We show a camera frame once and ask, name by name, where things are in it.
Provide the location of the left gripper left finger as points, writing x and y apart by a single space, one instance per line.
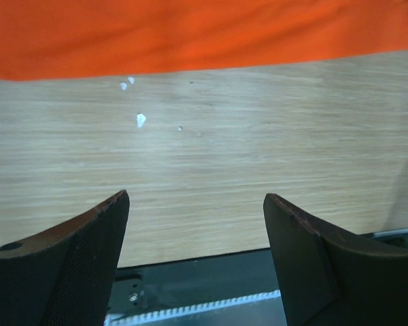
64 275

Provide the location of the aluminium rail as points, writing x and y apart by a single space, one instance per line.
389 233

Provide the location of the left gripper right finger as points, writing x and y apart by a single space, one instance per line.
329 276

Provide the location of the orange t shirt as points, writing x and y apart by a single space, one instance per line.
73 39

